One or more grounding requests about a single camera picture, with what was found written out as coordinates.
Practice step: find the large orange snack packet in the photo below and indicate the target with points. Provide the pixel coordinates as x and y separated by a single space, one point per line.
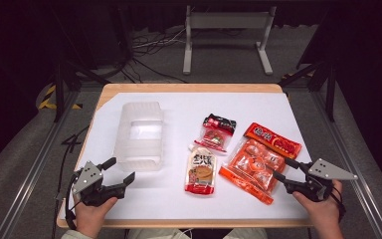
262 162

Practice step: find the white table sheet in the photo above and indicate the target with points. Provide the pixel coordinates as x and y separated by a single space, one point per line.
179 109

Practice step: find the person's left hand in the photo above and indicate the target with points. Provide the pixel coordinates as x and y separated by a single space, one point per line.
91 217

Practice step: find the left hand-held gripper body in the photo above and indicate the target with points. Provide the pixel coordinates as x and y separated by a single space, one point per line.
88 179

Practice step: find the aluminium floor rail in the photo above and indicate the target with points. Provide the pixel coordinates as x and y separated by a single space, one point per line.
351 159
36 166

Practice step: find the white metal stand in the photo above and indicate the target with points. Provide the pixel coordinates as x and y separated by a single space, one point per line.
229 20

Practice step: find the person's right hand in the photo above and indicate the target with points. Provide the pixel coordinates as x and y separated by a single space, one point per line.
323 212

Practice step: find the black tripod stand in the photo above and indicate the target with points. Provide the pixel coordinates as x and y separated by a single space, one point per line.
59 89
328 83

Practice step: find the small black red snack packet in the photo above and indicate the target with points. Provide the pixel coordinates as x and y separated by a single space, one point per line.
216 132

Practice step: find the yellow black hazard tape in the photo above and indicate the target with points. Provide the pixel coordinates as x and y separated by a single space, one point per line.
48 99

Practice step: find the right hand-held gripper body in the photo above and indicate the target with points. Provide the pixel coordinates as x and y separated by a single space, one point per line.
325 172

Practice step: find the red beige food pouch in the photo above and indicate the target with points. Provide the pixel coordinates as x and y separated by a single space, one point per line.
200 172

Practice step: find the clear plastic container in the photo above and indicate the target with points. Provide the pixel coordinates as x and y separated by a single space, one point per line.
139 136

